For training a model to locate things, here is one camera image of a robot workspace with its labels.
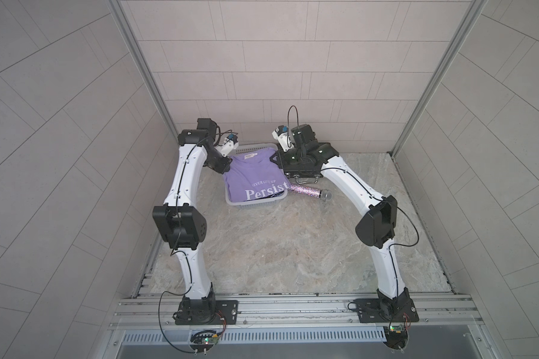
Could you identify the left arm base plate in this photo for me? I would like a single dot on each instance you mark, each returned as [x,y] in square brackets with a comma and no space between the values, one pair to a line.
[206,312]

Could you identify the green circuit board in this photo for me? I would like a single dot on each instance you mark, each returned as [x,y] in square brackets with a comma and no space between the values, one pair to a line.
[204,341]
[397,337]

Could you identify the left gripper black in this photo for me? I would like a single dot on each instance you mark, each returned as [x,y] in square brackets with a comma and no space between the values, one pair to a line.
[220,162]

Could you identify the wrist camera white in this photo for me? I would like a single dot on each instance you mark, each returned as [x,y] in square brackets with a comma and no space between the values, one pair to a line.
[281,134]
[230,143]

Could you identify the left green circuit board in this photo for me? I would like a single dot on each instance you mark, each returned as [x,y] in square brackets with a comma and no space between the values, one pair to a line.
[204,341]

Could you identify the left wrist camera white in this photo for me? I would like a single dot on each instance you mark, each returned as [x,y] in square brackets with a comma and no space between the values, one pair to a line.
[230,143]

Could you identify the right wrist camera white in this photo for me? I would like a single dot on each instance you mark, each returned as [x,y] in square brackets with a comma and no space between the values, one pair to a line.
[281,134]

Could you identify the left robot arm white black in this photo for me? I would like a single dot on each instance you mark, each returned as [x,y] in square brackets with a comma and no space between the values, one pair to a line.
[178,220]

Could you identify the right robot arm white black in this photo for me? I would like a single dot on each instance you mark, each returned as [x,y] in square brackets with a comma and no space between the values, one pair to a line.
[376,228]

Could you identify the aluminium mounting rail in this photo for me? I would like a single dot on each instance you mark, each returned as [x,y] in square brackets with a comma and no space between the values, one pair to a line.
[296,310]

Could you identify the white plastic laundry basket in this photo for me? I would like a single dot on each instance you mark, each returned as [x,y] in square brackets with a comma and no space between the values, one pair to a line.
[251,201]

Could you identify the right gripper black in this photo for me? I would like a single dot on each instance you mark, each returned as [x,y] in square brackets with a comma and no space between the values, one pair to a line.
[281,156]

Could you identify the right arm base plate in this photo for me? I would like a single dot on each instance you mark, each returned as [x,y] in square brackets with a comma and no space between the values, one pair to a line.
[384,310]

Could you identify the purple t-shirt Persist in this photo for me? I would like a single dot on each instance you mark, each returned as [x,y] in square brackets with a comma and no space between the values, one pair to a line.
[256,179]

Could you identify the right green circuit board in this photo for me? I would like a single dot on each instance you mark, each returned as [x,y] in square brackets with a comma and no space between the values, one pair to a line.
[397,337]

